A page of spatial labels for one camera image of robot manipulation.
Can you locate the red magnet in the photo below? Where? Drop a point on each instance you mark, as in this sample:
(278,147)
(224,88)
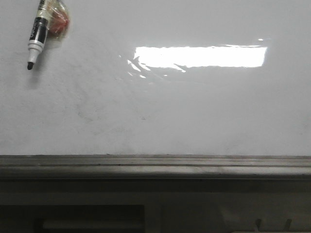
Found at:
(59,19)

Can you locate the grey metal whiteboard tray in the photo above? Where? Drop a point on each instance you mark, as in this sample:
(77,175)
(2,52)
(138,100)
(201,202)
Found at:
(90,167)

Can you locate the black white whiteboard marker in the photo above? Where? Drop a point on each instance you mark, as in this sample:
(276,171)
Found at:
(39,32)

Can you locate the white whiteboard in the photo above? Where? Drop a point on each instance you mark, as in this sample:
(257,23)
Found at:
(195,77)

